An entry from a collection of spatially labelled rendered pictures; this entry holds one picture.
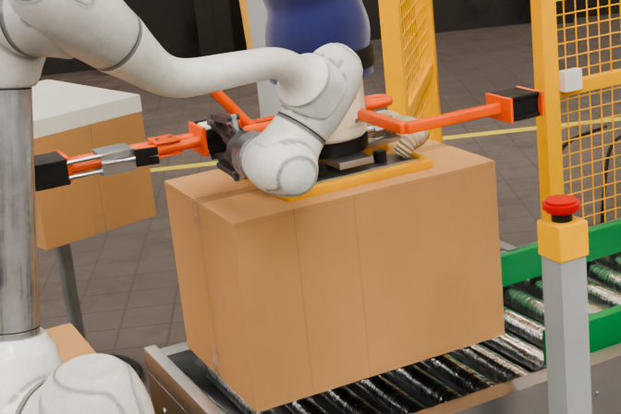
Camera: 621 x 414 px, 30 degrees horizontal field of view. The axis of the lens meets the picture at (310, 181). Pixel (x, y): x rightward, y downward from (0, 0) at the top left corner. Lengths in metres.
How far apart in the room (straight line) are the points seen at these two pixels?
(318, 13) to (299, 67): 0.36
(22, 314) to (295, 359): 0.73
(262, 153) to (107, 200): 1.71
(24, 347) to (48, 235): 1.82
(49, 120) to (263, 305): 1.44
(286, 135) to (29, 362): 0.59
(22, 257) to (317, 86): 0.58
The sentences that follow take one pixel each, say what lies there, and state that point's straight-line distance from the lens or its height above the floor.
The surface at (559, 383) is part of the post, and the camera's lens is 2.30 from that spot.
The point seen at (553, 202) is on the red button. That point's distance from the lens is 2.17.
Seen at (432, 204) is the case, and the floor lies 0.98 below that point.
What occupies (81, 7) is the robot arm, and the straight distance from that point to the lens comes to 1.62.
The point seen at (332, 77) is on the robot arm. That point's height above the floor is 1.32.
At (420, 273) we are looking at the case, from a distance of 2.43.
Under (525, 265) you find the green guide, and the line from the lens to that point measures 3.11.
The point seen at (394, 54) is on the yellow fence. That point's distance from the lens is 2.99.
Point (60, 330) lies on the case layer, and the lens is 3.19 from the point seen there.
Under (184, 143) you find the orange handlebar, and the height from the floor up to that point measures 1.17.
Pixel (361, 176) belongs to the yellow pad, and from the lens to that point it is 2.36.
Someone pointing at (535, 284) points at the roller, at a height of 0.54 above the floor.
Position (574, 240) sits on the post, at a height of 0.97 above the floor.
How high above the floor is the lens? 1.70
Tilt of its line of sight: 16 degrees down
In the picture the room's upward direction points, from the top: 6 degrees counter-clockwise
